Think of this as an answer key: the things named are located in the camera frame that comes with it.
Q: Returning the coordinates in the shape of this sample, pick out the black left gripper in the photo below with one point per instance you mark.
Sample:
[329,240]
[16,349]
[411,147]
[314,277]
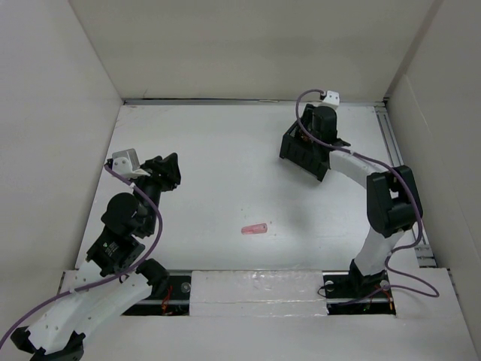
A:
[163,171]

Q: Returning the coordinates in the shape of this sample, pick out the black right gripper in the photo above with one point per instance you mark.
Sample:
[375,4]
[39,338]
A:
[307,115]

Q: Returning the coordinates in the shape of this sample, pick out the pastel pink highlighter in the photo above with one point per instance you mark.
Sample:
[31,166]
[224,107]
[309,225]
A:
[254,229]

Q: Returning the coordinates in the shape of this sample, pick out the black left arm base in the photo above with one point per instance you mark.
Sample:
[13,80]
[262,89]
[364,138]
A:
[49,344]

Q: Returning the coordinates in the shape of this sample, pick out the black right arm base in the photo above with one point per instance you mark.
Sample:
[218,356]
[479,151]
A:
[342,298]

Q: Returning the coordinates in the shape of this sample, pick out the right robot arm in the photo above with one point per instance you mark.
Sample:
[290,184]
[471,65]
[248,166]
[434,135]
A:
[392,201]

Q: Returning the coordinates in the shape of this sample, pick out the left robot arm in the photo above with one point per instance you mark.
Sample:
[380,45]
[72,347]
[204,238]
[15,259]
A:
[118,270]

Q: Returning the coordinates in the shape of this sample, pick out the black two-compartment organizer box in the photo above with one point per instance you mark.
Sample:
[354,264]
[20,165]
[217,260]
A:
[298,148]

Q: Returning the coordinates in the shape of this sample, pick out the white foam block front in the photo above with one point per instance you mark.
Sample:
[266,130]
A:
[286,293]

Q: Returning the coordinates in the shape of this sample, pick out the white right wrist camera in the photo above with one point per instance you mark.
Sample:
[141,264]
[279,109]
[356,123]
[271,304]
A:
[331,98]

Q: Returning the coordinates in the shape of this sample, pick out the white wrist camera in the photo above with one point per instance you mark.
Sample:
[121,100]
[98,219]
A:
[126,164]
[331,98]

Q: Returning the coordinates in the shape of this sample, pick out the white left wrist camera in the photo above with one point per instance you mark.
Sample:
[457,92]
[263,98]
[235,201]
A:
[126,164]

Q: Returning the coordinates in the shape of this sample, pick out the aluminium rail along wall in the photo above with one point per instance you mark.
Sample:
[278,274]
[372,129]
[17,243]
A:
[136,102]

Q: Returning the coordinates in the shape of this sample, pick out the aluminium rail right side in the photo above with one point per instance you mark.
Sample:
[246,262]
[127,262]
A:
[422,249]

